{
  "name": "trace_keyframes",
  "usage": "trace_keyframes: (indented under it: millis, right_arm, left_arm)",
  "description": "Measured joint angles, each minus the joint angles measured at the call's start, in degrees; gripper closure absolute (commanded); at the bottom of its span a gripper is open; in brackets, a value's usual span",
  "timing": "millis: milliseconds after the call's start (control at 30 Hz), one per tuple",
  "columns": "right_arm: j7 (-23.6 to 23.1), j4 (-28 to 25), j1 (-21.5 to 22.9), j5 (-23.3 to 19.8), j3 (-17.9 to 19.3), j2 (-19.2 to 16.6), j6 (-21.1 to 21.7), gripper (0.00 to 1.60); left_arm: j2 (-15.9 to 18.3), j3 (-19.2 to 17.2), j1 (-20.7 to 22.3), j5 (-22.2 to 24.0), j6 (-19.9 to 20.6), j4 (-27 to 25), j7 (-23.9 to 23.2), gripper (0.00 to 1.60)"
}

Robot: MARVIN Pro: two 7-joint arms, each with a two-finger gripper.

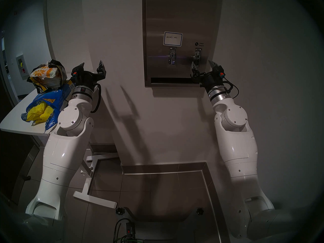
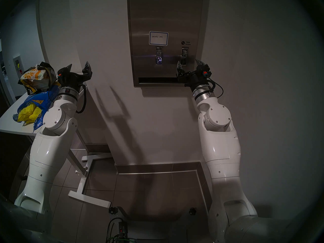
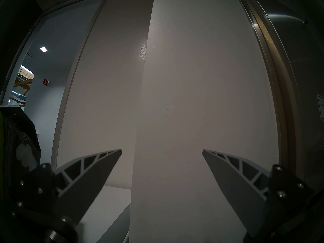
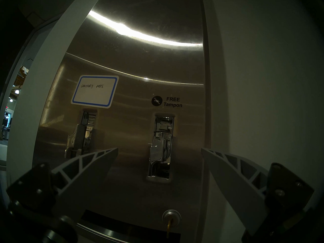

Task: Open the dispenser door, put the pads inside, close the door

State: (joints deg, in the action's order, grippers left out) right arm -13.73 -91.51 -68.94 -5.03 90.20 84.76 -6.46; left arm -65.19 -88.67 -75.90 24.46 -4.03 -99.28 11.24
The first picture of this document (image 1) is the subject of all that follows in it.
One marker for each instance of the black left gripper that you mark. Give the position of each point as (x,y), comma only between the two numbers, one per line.
(86,79)

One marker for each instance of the blue pad package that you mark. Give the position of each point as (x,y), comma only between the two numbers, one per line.
(54,98)

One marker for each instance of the dark robot base platform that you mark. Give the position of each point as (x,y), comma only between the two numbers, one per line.
(162,229)

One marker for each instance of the yellow plastic pad pack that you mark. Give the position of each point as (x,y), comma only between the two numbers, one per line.
(40,113)

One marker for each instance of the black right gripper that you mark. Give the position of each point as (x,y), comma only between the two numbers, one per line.
(212,81)

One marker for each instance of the white table top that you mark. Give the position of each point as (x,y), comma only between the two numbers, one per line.
(12,118)

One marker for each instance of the black base knob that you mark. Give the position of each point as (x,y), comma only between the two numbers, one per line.
(200,211)
(120,211)

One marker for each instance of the white handwritten label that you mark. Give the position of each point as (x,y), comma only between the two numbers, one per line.
(173,39)

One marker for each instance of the white table base frame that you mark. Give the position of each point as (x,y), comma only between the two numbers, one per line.
(101,202)

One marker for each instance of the chrome dispensing lever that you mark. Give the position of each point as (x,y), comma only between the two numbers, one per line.
(197,56)
(172,56)

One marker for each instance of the wall fire extinguisher cabinet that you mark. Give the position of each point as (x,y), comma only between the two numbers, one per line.
(22,66)

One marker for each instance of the black power box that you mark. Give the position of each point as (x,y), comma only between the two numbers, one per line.
(130,229)

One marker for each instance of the orange flower pad package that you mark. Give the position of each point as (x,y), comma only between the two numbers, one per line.
(48,75)

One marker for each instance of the black floor door stop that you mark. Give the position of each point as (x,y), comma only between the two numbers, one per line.
(26,178)

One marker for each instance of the steel wall dispenser cabinet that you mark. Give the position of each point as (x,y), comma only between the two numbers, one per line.
(144,42)

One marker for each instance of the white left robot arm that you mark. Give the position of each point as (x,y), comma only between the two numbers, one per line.
(68,143)

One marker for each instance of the free tampon sticker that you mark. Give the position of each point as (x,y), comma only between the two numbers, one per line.
(200,44)

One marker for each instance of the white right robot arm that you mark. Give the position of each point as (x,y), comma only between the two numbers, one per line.
(235,143)

